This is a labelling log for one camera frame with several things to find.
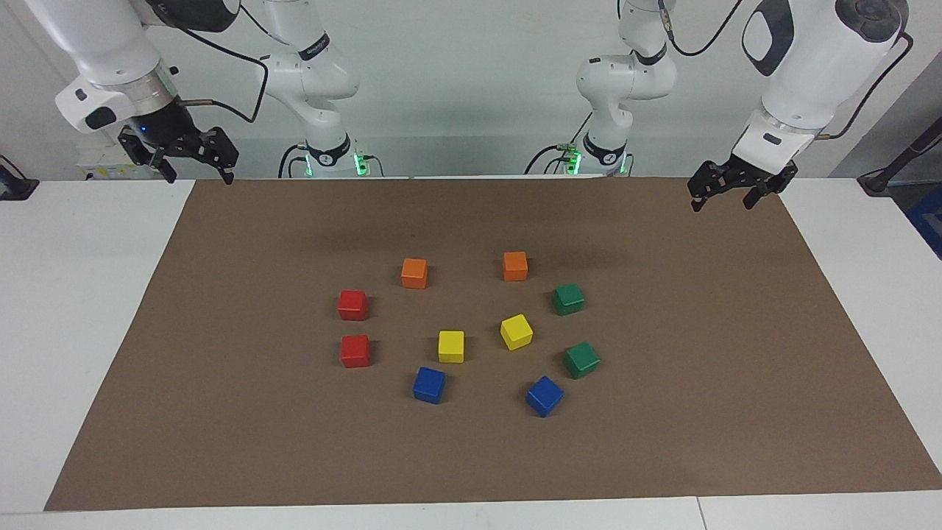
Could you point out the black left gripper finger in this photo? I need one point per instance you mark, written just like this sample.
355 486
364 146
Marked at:
754 197
699 184

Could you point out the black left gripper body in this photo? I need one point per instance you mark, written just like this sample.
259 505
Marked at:
743 175

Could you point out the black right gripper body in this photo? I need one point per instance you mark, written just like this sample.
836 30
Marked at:
165 129

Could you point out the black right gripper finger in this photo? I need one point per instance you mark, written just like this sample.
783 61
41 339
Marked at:
163 162
224 151

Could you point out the green wooden block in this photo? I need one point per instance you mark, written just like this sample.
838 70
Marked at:
568 299
581 360

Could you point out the red wooden block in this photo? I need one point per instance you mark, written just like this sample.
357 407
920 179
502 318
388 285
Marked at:
352 305
355 351

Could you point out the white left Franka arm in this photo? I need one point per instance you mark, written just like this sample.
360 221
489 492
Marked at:
809 66

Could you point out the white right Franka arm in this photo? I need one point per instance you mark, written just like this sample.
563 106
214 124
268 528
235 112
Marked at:
110 51

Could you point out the white power strip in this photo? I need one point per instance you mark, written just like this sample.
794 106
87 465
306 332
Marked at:
103 165

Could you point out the blue box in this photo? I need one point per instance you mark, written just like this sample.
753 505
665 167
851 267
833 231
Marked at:
929 221

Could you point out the orange wooden block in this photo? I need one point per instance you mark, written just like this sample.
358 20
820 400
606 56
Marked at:
414 273
515 266

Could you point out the yellow wooden block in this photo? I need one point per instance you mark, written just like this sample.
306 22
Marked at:
451 346
516 331

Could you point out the blue wooden block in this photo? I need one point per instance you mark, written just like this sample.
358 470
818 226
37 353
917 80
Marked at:
544 396
429 385

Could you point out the brown table mat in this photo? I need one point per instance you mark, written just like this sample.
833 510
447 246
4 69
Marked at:
221 442

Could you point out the black clamp mount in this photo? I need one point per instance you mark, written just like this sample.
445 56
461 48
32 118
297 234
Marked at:
15 188

